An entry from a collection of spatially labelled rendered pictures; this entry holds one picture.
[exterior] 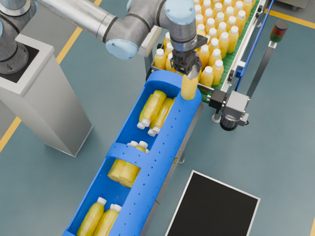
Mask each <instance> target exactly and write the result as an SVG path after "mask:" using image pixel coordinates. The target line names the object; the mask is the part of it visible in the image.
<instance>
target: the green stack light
mask: <svg viewBox="0 0 315 236"><path fill-rule="evenodd" d="M283 37H284V35H283V36H276V35H275V34H274V33H273V32H272V31H271V34H270V40H271V41H273V42H276V43H278V42H280V41H282V39H283Z"/></svg>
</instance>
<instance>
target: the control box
mask: <svg viewBox="0 0 315 236"><path fill-rule="evenodd" d="M161 32H162V28H161V27H158V26H153V28H152V30H151V31H150V33H149V34H148V35H147V37H146V38H145V40H144V42H143V43H142V45H141V46H140V48H139V51H138V52H137V53H136V54H139V55H142V56H144V57H148V55H149V53H150V51H151V50H152V48H153V46H154V44H155V43H156V41H157V39H158V37H159V36H160V34H161Z"/></svg>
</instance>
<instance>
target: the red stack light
mask: <svg viewBox="0 0 315 236"><path fill-rule="evenodd" d="M286 31H287V29H286V30H278V29H277V28H276V27H275V25H274V27H273V29H272V32H273V33H274V34H275V35H276V36H283V35H284V34H285V33H286Z"/></svg>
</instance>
